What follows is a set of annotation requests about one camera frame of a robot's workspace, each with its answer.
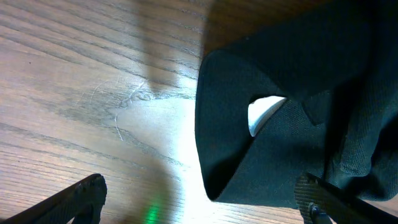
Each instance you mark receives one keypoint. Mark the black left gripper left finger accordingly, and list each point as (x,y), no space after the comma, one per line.
(79,203)

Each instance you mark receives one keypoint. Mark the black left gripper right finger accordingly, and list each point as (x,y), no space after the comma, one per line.
(320,202)

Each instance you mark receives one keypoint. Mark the black t-shirt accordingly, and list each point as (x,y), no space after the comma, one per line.
(316,93)

